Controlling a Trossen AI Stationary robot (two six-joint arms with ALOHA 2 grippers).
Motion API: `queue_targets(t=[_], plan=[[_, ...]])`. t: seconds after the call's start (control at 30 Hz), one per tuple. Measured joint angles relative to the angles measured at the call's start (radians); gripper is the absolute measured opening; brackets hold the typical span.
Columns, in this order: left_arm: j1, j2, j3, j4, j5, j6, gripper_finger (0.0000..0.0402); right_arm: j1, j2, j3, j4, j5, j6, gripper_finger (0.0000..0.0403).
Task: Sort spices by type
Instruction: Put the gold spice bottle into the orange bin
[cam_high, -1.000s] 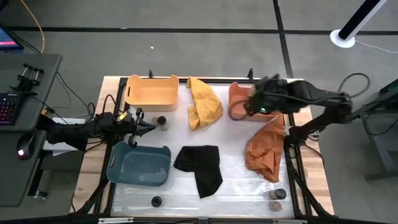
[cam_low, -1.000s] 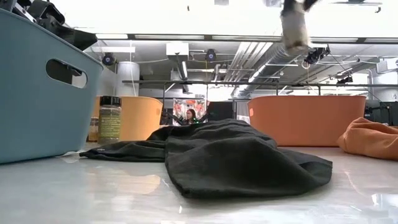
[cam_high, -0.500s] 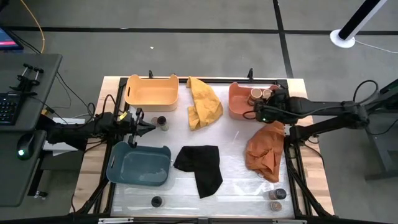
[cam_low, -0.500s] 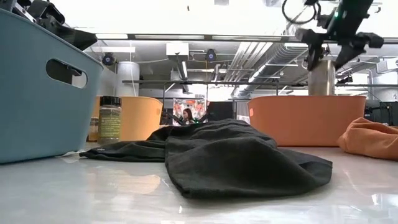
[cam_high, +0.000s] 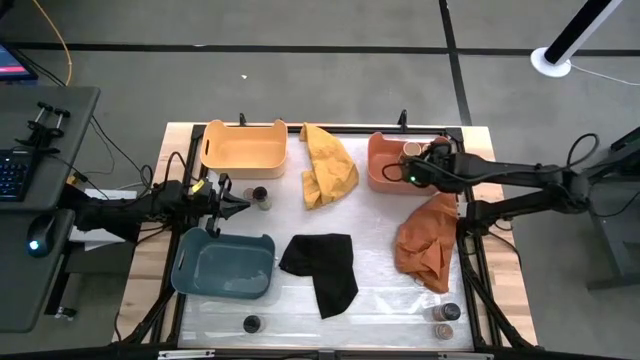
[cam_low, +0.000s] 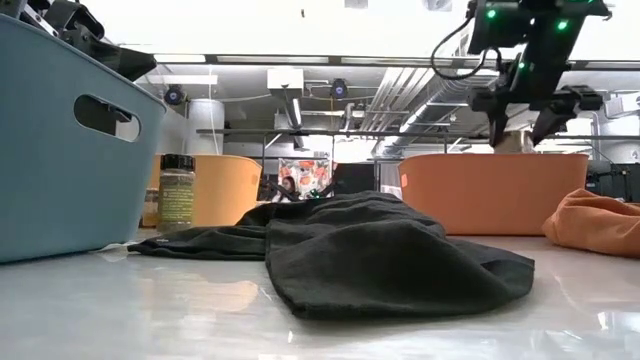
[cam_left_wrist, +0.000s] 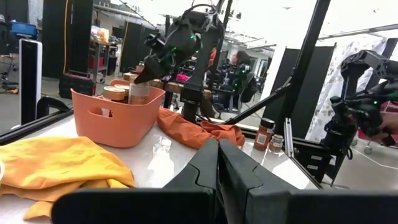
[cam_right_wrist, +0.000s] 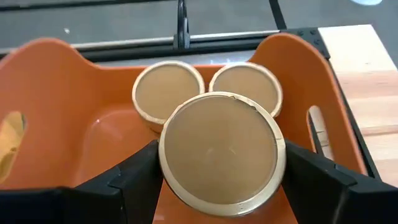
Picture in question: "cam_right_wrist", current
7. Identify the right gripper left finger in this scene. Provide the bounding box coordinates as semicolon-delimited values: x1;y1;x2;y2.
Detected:
0;139;164;224

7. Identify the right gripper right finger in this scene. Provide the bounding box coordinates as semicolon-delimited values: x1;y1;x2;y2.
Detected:
281;139;398;224

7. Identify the gold-lidded spice jar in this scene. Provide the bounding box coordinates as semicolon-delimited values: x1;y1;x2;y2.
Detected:
131;60;206;134
208;61;284;118
158;91;287;218

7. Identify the orange plastic storage bin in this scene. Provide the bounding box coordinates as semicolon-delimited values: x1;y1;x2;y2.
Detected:
0;32;369;224

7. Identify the white round stand base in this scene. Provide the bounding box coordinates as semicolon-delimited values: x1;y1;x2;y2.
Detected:
350;0;384;6

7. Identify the black frame clamp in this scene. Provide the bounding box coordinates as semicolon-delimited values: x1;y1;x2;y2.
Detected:
173;0;191;50

